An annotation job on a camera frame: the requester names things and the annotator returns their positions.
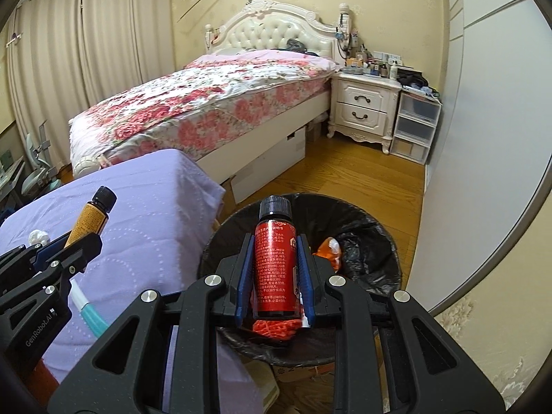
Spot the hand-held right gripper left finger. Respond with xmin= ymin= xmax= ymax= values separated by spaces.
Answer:
xmin=47 ymin=233 xmax=256 ymax=414

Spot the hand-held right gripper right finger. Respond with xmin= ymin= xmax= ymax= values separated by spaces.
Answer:
xmin=295 ymin=234 xmax=506 ymax=414

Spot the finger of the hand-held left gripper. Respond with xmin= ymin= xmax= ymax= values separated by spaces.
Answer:
xmin=0 ymin=236 xmax=70 ymax=285
xmin=0 ymin=232 xmax=103 ymax=311

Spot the yellow label bottle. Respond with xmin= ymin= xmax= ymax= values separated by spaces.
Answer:
xmin=65 ymin=185 xmax=118 ymax=248

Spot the red label bottle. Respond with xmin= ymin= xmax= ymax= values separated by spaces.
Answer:
xmin=252 ymin=195 xmax=305 ymax=317

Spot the bin with black liner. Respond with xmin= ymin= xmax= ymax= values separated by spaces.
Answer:
xmin=197 ymin=193 xmax=404 ymax=365

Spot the crumpled orange plastic bag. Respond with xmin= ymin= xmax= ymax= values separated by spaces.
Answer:
xmin=317 ymin=237 xmax=344 ymax=273

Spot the red mesh net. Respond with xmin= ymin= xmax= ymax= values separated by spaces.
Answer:
xmin=252 ymin=316 xmax=303 ymax=339

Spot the teal and white box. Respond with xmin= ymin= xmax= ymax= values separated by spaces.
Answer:
xmin=69 ymin=278 xmax=109 ymax=337

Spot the grey desk chair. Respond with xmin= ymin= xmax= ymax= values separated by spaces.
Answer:
xmin=21 ymin=131 xmax=62 ymax=197

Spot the cardboard box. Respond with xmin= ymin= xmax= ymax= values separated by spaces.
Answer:
xmin=230 ymin=131 xmax=307 ymax=204

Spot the white nightstand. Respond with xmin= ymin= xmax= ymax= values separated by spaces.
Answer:
xmin=328 ymin=71 xmax=403 ymax=155

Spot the floral blanket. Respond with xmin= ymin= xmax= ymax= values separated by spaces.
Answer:
xmin=69 ymin=49 xmax=341 ymax=173

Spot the clear plastic drawer unit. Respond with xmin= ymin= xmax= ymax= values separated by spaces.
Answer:
xmin=390 ymin=90 xmax=443 ymax=165

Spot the beige curtain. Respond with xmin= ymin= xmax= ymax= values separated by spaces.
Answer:
xmin=9 ymin=0 xmax=182 ymax=173

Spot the group of small bottles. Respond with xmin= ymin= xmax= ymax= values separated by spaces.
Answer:
xmin=341 ymin=47 xmax=404 ymax=79

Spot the white wardrobe door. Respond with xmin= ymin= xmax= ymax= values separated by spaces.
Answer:
xmin=405 ymin=0 xmax=552 ymax=316

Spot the dark clothes pile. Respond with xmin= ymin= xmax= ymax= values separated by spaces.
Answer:
xmin=397 ymin=68 xmax=441 ymax=96

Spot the white bed with tufted headboard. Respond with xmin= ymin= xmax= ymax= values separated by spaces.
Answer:
xmin=69 ymin=0 xmax=341 ymax=208

